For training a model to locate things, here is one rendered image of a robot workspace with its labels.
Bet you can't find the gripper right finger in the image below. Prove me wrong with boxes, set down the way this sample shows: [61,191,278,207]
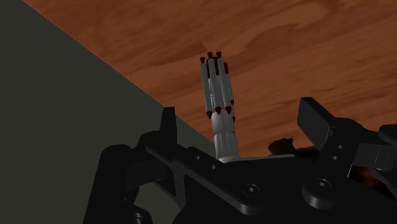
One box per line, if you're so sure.
[296,97,397,211]

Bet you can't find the brown wooden table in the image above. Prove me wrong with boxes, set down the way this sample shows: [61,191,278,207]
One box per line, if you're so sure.
[23,0,397,158]

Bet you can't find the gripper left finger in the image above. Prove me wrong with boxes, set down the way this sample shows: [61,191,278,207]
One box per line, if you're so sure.
[83,106,265,224]

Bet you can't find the white toy rocket red tips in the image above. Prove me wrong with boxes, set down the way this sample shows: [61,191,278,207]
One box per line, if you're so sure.
[199,51,240,164]

